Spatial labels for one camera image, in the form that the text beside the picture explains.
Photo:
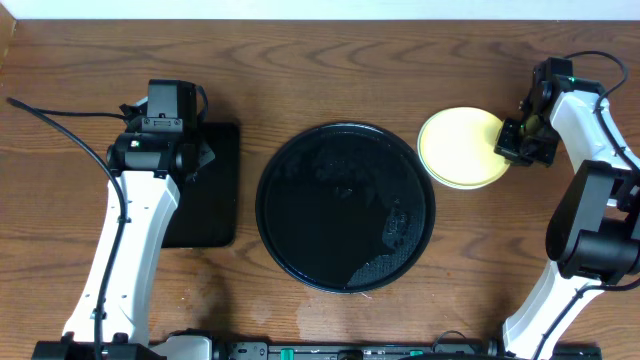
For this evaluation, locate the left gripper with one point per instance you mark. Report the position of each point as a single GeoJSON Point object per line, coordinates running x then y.
{"type": "Point", "coordinates": [204, 154]}

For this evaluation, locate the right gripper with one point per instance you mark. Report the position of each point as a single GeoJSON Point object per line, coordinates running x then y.
{"type": "Point", "coordinates": [504, 146]}

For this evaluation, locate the light blue plate back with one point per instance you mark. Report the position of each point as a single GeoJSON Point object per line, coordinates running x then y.
{"type": "Point", "coordinates": [464, 167]}

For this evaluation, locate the yellow plate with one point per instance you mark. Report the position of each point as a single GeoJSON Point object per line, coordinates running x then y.
{"type": "Point", "coordinates": [460, 126]}

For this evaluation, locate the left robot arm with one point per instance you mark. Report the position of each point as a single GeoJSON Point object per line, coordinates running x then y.
{"type": "Point", "coordinates": [111, 319]}

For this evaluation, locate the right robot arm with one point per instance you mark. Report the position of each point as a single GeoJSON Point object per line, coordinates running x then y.
{"type": "Point", "coordinates": [592, 239]}

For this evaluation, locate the rectangular black tray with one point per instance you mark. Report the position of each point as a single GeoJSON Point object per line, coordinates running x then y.
{"type": "Point", "coordinates": [206, 216]}

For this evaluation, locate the round black tray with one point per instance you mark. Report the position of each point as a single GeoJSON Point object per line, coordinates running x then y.
{"type": "Point", "coordinates": [345, 207]}

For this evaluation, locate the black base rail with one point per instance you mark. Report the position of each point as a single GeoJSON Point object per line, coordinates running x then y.
{"type": "Point", "coordinates": [350, 351]}

